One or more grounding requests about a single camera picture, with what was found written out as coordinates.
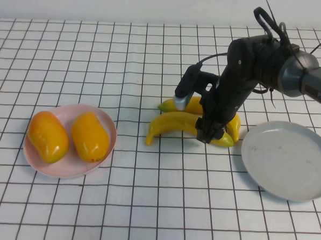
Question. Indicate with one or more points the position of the pink round plate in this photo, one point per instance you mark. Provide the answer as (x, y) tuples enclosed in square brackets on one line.
[(66, 170)]

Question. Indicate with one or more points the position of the yellow banana with green tip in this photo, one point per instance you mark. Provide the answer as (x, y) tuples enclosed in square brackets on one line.
[(171, 122)]

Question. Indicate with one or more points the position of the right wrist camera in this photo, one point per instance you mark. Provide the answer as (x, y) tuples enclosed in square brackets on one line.
[(185, 86)]

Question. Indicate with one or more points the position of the white checked tablecloth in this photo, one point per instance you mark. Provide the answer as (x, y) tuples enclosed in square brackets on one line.
[(172, 206)]

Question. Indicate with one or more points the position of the strongly curved yellow banana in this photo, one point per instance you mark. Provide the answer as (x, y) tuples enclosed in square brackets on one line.
[(168, 105)]

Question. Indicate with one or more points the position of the orange yellow mango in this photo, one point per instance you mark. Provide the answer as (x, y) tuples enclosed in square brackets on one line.
[(91, 135), (48, 135)]

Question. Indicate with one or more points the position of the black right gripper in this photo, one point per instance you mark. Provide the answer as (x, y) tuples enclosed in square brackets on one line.
[(223, 104)]

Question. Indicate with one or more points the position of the grey round plate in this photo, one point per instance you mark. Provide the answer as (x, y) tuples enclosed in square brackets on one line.
[(279, 164)]

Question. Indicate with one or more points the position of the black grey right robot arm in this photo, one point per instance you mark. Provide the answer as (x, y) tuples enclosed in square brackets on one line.
[(295, 73)]

